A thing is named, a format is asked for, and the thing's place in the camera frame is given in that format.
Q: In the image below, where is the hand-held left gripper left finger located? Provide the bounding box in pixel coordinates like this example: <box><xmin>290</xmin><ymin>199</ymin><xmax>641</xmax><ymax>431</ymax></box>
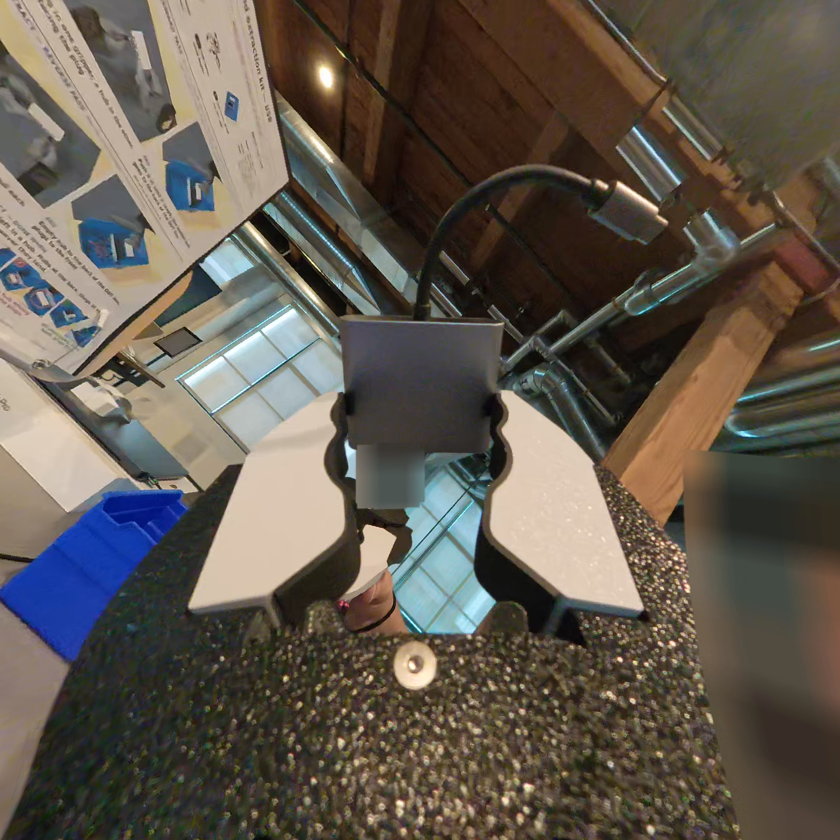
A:
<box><xmin>188</xmin><ymin>392</ymin><xmax>362</xmax><ymax>624</ymax></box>

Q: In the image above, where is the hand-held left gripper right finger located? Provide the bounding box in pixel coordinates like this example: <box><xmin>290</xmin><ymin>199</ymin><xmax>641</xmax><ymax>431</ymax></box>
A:
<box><xmin>474</xmin><ymin>392</ymin><xmax>645</xmax><ymax>621</ymax></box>

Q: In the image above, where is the blue plastic bin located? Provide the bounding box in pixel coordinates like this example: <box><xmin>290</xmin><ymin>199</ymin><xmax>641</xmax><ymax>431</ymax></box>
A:
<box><xmin>0</xmin><ymin>491</ymin><xmax>189</xmax><ymax>660</ymax></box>

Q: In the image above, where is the person's right hand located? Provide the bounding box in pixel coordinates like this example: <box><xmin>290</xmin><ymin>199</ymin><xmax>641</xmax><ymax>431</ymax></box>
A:
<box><xmin>343</xmin><ymin>570</ymin><xmax>400</xmax><ymax>630</ymax></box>

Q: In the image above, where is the black wrist band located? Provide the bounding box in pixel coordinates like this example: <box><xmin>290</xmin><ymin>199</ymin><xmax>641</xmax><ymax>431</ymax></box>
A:
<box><xmin>351</xmin><ymin>600</ymin><xmax>399</xmax><ymax>634</ymax></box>

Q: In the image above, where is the black sign stand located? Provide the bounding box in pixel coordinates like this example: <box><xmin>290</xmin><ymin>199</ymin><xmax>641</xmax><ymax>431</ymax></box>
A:
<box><xmin>154</xmin><ymin>328</ymin><xmax>202</xmax><ymax>358</ymax></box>

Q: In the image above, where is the white laptop box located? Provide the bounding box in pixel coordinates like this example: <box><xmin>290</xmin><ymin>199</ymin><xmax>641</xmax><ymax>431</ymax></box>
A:
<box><xmin>0</xmin><ymin>361</ymin><xmax>132</xmax><ymax>513</ymax></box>

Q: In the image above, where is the silver ceiling pipe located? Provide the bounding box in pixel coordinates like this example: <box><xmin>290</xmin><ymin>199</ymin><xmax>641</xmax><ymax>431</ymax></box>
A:
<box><xmin>502</xmin><ymin>85</ymin><xmax>778</xmax><ymax>395</ymax></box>

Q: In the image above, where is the printed instruction board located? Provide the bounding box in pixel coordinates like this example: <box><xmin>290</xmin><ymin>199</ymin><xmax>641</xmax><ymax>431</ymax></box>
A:
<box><xmin>0</xmin><ymin>0</ymin><xmax>293</xmax><ymax>378</ymax></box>

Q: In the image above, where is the round spiral duct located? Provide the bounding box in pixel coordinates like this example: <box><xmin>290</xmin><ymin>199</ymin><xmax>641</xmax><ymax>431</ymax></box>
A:
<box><xmin>718</xmin><ymin>328</ymin><xmax>840</xmax><ymax>454</ymax></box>
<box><xmin>517</xmin><ymin>364</ymin><xmax>616</xmax><ymax>462</ymax></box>

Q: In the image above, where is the large metal ceiling duct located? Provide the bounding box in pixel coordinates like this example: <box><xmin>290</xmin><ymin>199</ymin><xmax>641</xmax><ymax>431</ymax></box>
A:
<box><xmin>591</xmin><ymin>0</ymin><xmax>840</xmax><ymax>185</ymax></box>

